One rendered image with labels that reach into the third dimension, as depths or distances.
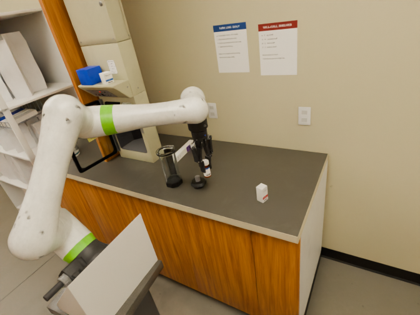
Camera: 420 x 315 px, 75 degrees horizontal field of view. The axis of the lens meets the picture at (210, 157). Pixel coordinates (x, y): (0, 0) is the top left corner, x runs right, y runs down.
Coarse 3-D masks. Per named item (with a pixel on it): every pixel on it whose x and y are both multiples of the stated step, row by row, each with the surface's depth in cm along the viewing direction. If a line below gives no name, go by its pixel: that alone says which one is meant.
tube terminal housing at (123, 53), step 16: (96, 48) 156; (112, 48) 150; (128, 48) 154; (96, 64) 163; (128, 64) 155; (128, 80) 157; (144, 96) 169; (144, 128) 173; (160, 144) 188; (144, 160) 189
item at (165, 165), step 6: (162, 150) 153; (168, 150) 154; (174, 150) 148; (168, 156) 147; (174, 156) 150; (162, 162) 149; (168, 162) 148; (174, 162) 150; (162, 168) 152; (168, 168) 150; (174, 168) 152; (168, 174) 152; (174, 174) 153; (180, 174) 158; (168, 180) 155; (174, 180) 154
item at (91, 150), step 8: (104, 136) 185; (80, 144) 173; (88, 144) 177; (96, 144) 182; (104, 144) 187; (80, 152) 174; (88, 152) 179; (96, 152) 183; (104, 152) 188; (80, 160) 175; (88, 160) 180; (96, 160) 184
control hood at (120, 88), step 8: (120, 80) 159; (80, 88) 166; (88, 88) 161; (96, 88) 158; (104, 88) 154; (112, 88) 150; (120, 88) 152; (128, 88) 157; (104, 96) 170; (120, 96) 162; (128, 96) 159
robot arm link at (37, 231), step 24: (72, 96) 88; (48, 120) 83; (72, 120) 85; (48, 144) 83; (72, 144) 87; (48, 168) 83; (48, 192) 83; (24, 216) 80; (48, 216) 83; (24, 240) 79; (48, 240) 83
